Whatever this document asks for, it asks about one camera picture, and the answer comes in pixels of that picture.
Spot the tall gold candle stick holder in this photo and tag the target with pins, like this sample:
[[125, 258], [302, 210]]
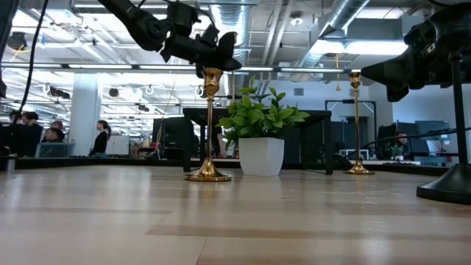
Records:
[[355, 79]]

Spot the black candle stick holder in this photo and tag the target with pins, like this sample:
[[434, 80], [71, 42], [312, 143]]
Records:
[[452, 187]]

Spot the black background rig frame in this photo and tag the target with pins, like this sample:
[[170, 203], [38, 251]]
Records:
[[349, 101]]

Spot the silver spiral ventilation duct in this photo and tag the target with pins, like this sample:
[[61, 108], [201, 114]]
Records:
[[232, 22], [338, 18]]

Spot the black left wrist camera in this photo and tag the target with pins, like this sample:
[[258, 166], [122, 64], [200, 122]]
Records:
[[182, 18]]

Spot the grey-green chair back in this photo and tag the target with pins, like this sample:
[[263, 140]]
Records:
[[55, 150]]

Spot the black aluminium table frame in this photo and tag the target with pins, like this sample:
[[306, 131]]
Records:
[[110, 163]]

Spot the person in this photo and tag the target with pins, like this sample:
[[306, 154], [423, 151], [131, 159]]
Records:
[[57, 126], [398, 145], [14, 129], [219, 141], [100, 141], [32, 134], [53, 136]]

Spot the dark cabinet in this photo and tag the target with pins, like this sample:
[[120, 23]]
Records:
[[173, 136]]

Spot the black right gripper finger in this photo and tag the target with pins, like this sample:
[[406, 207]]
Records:
[[393, 71], [398, 94]]

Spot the long white light bar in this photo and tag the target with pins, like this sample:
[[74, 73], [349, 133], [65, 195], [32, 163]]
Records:
[[99, 66]]

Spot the dark computer monitor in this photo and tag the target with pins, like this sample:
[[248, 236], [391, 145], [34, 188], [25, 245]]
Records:
[[432, 129]]

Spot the white room pillar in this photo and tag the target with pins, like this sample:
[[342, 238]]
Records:
[[84, 114]]

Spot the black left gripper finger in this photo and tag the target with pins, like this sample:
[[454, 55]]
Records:
[[228, 44], [230, 65]]

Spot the short gold candle stick holder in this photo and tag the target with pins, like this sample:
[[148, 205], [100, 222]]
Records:
[[208, 173]]

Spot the small grey metal post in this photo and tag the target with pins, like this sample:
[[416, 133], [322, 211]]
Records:
[[10, 165]]

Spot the green plant in white pot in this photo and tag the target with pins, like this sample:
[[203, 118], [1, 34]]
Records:
[[261, 156]]

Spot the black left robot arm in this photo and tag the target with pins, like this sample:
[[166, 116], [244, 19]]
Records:
[[141, 25]]

